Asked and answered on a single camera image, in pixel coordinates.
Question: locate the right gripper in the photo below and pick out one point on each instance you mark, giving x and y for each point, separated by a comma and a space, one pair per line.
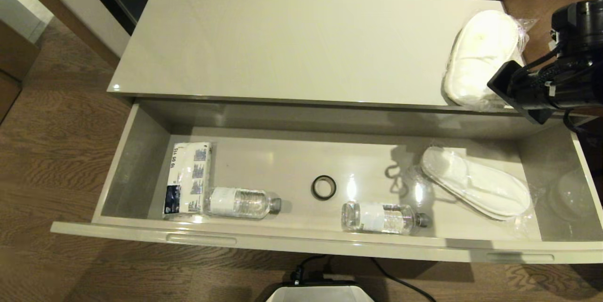
532, 92

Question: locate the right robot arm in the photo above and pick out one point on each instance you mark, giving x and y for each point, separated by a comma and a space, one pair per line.
582, 24

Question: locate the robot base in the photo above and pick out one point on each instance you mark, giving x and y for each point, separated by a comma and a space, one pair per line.
320, 292

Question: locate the beige cabinet top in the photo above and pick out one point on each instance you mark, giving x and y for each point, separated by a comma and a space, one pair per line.
292, 47

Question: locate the beige cabinet drawer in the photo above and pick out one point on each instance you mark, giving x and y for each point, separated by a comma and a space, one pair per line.
282, 160

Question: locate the white slippers in plastic bag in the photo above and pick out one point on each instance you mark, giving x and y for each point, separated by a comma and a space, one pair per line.
476, 184
478, 52

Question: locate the clear plastic water bottle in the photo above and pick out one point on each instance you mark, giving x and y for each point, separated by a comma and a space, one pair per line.
377, 217
235, 202

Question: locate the tissue pack in plastic wrap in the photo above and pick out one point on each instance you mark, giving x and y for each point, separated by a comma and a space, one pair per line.
188, 175

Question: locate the brown wooden furniture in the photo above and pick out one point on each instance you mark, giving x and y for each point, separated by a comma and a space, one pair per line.
12, 66

